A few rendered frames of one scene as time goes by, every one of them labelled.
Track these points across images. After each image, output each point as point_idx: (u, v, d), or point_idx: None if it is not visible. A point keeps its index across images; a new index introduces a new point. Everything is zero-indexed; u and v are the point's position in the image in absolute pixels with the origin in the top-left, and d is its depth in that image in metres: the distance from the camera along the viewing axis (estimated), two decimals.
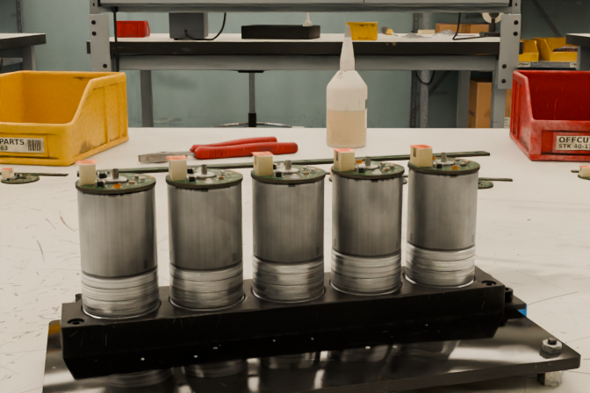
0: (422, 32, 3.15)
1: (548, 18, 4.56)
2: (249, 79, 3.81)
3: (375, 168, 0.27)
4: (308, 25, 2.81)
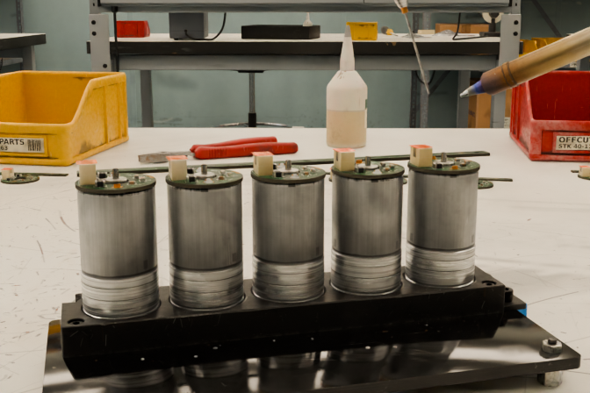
0: (422, 32, 3.15)
1: (548, 18, 4.56)
2: (249, 79, 3.81)
3: (375, 168, 0.27)
4: (308, 25, 2.81)
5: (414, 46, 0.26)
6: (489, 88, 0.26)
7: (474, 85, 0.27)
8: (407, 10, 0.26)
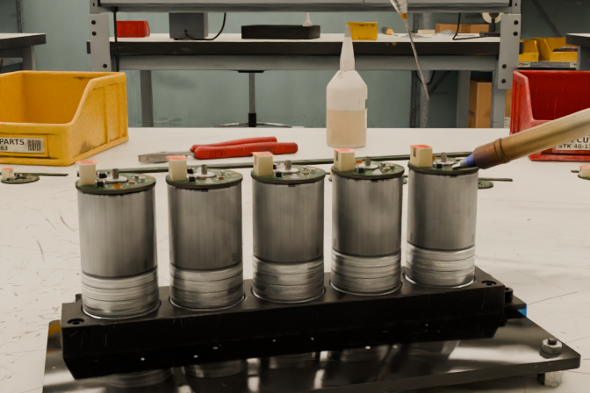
0: (422, 32, 3.15)
1: (548, 18, 4.56)
2: (249, 79, 3.81)
3: (375, 168, 0.27)
4: (308, 25, 2.81)
5: (414, 53, 0.26)
6: (481, 163, 0.26)
7: (466, 159, 0.27)
8: (406, 17, 0.26)
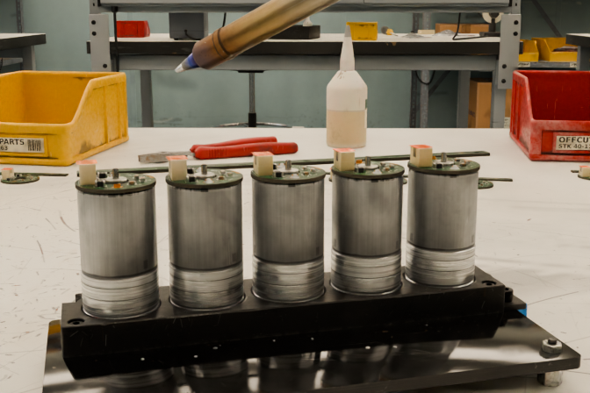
0: (422, 32, 3.15)
1: (548, 18, 4.56)
2: (249, 79, 3.81)
3: (375, 168, 0.27)
4: (308, 25, 2.81)
5: None
6: (200, 60, 0.21)
7: (187, 57, 0.22)
8: None
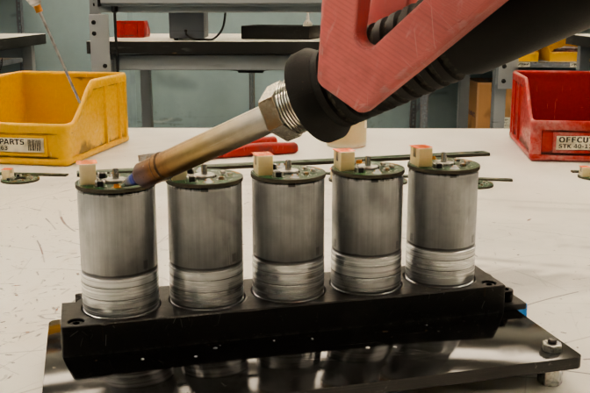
0: None
1: None
2: (249, 79, 3.81)
3: (375, 168, 0.27)
4: (308, 25, 2.81)
5: (55, 50, 0.23)
6: (139, 181, 0.24)
7: (129, 175, 0.24)
8: (40, 10, 0.23)
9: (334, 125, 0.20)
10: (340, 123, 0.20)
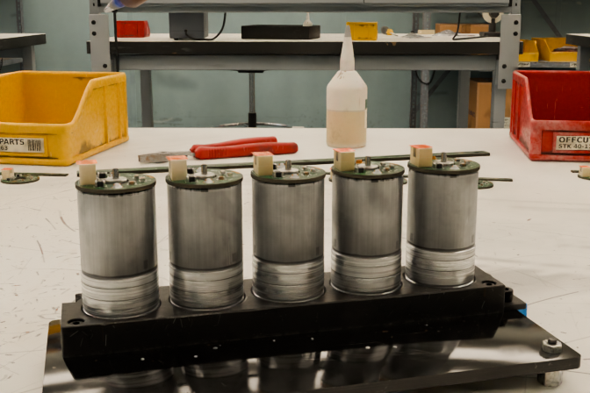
0: (422, 32, 3.15)
1: (548, 18, 4.56)
2: (249, 79, 3.81)
3: (375, 168, 0.27)
4: (308, 25, 2.81)
5: None
6: None
7: None
8: None
9: None
10: None
